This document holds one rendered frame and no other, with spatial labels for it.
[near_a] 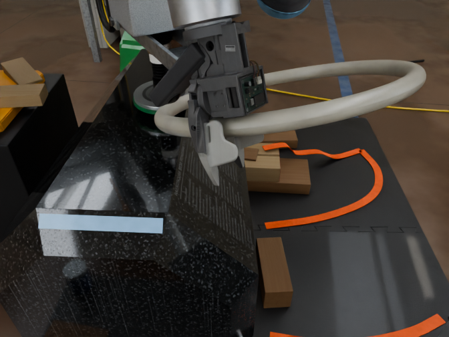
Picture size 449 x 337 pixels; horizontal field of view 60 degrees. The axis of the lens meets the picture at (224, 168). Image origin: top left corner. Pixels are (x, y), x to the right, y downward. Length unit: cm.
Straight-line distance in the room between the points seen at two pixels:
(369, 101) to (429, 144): 250
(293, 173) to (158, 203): 141
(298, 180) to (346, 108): 176
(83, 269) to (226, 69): 76
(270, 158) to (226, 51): 178
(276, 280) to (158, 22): 114
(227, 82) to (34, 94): 129
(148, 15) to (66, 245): 67
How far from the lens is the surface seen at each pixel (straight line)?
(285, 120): 52
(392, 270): 208
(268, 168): 220
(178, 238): 103
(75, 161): 124
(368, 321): 188
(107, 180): 114
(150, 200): 105
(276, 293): 173
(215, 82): 50
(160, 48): 115
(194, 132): 52
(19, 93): 175
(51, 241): 111
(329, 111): 53
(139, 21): 119
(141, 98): 139
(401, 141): 300
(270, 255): 183
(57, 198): 113
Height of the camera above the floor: 156
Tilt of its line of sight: 39 degrees down
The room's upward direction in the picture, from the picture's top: straight up
